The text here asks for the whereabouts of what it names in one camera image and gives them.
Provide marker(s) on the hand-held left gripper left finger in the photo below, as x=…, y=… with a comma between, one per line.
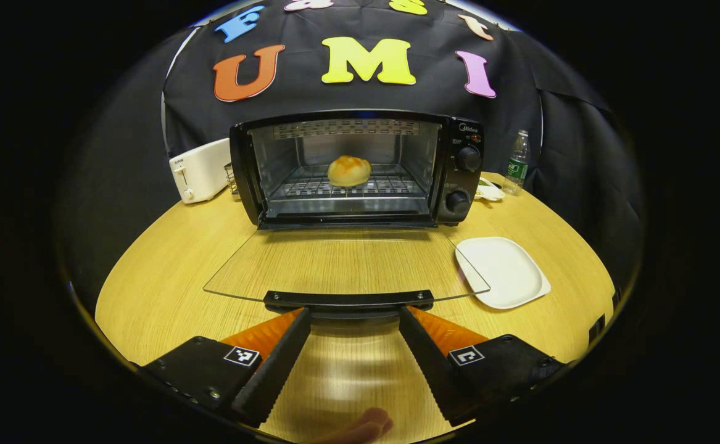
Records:
x=273, y=370

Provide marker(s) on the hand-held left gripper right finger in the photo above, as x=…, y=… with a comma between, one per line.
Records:
x=434, y=364

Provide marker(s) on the black electric oven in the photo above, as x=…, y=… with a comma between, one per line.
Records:
x=458, y=166

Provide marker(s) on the golden bread bun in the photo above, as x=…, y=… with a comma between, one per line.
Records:
x=348, y=171

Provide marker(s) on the white square plate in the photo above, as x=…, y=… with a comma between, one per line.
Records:
x=504, y=271

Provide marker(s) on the white divided condiment dish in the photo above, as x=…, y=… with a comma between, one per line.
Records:
x=489, y=191

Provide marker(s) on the clear plastic water bottle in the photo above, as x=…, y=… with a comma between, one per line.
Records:
x=517, y=169

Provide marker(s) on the white toaster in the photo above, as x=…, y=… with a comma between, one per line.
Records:
x=202, y=169

